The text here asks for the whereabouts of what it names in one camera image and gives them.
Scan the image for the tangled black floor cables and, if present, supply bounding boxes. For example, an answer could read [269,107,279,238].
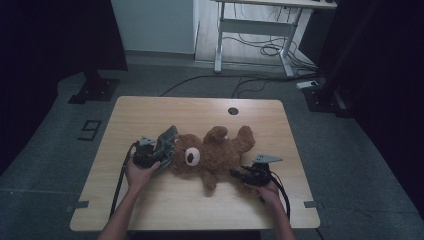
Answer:
[222,3,318,78]

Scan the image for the black stand base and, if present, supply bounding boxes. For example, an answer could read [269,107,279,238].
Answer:
[303,84,354,119]
[68,69,121,105]

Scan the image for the person's left hand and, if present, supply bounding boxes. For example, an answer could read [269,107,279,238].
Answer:
[124,159,162,194]

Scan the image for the grey towel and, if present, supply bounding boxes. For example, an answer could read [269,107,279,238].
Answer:
[152,124,180,175]

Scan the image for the white desk frame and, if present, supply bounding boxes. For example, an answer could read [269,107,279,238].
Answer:
[211,0,338,78]

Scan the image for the white power strip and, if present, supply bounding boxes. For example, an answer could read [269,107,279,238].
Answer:
[296,80,320,90]

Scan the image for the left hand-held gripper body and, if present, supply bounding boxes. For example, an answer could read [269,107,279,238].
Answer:
[132,135,162,170]

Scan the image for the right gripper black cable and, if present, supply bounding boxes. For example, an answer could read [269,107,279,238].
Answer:
[266,170,291,222]

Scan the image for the person's right hand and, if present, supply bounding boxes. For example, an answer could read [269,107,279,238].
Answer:
[253,180,283,208]

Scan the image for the long black floor cable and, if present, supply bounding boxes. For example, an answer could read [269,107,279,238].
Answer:
[159,73,322,99]

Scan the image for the dark curtain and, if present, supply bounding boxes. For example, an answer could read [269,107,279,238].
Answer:
[315,0,424,221]
[0,0,129,175]

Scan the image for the brown teddy bear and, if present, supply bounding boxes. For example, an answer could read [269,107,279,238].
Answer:
[169,124,256,198]

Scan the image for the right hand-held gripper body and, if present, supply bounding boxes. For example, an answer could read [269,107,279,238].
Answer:
[244,153,284,188]

